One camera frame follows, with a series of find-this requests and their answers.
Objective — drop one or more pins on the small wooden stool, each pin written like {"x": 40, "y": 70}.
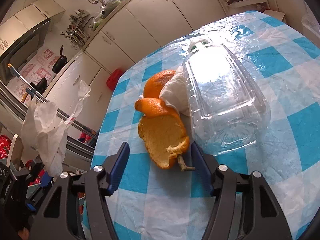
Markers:
{"x": 275, "y": 14}

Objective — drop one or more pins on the black frying pan on counter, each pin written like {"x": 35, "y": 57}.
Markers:
{"x": 60, "y": 63}

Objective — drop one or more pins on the orange peel dome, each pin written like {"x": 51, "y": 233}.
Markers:
{"x": 154, "y": 85}

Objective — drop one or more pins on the blue checkered tablecloth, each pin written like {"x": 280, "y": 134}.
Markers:
{"x": 152, "y": 203}

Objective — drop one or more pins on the clear plastic water bottle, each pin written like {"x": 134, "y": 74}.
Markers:
{"x": 228, "y": 110}

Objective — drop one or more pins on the clear plastic bag in drawer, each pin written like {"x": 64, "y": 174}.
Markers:
{"x": 311, "y": 28}

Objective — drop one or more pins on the red trash bin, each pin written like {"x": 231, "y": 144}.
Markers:
{"x": 113, "y": 79}

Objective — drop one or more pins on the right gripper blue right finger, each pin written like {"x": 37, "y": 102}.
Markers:
{"x": 205, "y": 167}

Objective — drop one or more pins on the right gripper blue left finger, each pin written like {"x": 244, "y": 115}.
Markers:
{"x": 115, "y": 167}

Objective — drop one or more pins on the orange peel piece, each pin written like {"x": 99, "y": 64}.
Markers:
{"x": 163, "y": 133}

